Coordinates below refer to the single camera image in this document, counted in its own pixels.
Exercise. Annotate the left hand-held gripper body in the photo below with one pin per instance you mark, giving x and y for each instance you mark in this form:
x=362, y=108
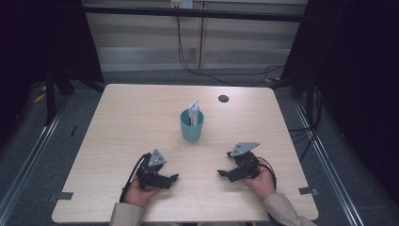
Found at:
x=152, y=171

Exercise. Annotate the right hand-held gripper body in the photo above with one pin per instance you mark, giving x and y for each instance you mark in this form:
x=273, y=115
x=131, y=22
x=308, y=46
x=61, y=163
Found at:
x=246, y=161

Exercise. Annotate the teal cup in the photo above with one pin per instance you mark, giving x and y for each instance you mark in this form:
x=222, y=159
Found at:
x=191, y=132

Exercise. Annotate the white toothpaste tube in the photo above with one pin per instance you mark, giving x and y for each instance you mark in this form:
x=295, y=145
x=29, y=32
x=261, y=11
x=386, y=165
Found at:
x=194, y=113

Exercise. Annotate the person's right hand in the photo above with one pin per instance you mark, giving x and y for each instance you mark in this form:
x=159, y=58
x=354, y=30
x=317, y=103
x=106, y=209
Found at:
x=263, y=183

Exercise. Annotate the person's left hand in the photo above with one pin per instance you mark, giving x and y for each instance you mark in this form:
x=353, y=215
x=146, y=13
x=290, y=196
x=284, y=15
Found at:
x=138, y=194

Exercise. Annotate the black round table grommet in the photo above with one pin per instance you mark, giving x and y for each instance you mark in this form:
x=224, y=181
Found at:
x=223, y=98

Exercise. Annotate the grey tape piece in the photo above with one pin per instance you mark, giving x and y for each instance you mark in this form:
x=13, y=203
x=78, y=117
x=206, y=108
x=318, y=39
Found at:
x=65, y=196
x=308, y=190

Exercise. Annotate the black metal stand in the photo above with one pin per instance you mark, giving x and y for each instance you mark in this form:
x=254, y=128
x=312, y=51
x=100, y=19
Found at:
x=50, y=97

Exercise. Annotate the yellow floor object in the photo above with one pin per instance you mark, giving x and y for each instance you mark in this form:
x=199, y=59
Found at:
x=39, y=98

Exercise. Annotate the dark curtain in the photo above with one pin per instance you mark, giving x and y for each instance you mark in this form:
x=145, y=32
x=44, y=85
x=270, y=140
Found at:
x=40, y=40
x=357, y=78

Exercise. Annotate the black horizontal bar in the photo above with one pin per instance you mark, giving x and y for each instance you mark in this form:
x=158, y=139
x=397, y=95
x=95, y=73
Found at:
x=194, y=13

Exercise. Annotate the metal floor rail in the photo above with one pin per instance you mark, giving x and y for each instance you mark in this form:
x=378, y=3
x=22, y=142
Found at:
x=29, y=163
x=329, y=169

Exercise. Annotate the white wall socket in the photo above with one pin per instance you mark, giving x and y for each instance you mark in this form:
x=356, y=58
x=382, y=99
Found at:
x=182, y=3

